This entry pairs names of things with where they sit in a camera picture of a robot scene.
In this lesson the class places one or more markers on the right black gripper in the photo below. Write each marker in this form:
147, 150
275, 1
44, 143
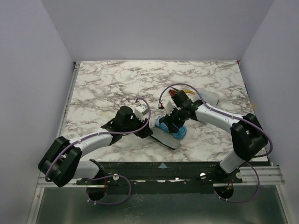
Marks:
173, 126

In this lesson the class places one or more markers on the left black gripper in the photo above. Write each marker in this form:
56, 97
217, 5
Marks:
145, 131

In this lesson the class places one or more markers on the blue umbrella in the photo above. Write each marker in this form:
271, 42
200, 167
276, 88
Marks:
179, 135

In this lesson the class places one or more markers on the black umbrella sleeve case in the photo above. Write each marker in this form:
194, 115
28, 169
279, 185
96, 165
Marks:
165, 138

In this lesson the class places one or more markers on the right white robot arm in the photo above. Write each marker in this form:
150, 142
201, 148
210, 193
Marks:
247, 135

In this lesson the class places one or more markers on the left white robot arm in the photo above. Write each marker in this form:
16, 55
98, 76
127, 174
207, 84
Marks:
61, 163

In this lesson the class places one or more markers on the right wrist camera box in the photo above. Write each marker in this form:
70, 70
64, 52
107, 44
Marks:
169, 107

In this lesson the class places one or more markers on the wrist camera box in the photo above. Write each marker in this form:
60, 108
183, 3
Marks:
140, 112
169, 107

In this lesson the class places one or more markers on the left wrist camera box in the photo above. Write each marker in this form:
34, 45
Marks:
140, 112

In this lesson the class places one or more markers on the red handled pliers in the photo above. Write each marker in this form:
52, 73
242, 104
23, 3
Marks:
173, 91

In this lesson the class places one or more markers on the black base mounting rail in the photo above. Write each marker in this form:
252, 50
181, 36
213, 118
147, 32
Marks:
160, 178

